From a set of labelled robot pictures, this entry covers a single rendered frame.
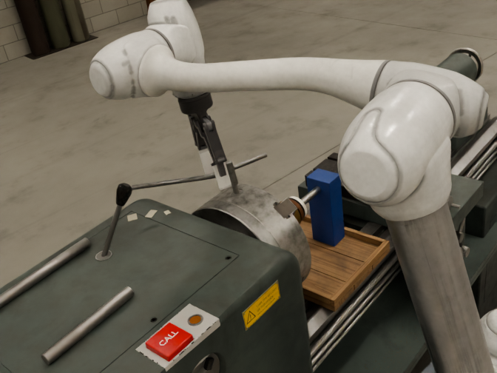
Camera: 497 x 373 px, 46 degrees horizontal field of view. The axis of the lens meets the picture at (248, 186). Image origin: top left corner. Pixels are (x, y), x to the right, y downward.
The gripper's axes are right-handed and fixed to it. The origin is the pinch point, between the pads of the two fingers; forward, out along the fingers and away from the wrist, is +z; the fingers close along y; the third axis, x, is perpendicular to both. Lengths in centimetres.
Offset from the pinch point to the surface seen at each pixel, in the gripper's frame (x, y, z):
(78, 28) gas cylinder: 36, -670, 41
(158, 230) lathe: -18.2, 7.7, 4.7
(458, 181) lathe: 80, -15, 41
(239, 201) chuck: 2.4, 4.5, 7.3
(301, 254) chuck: 11.3, 13.8, 22.2
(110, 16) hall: 86, -715, 44
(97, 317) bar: -36.0, 31.2, 4.5
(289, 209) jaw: 13.7, 6.4, 13.7
